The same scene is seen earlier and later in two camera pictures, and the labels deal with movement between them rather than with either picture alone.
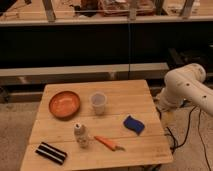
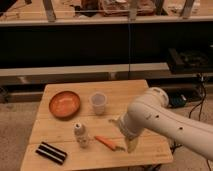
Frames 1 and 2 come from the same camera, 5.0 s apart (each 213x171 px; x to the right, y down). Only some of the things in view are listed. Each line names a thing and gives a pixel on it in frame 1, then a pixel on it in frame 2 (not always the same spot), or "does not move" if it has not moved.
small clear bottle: x=81 y=133 does not move
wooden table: x=96 y=126 does not move
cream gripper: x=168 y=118 to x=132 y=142
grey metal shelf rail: x=141 y=71 does not move
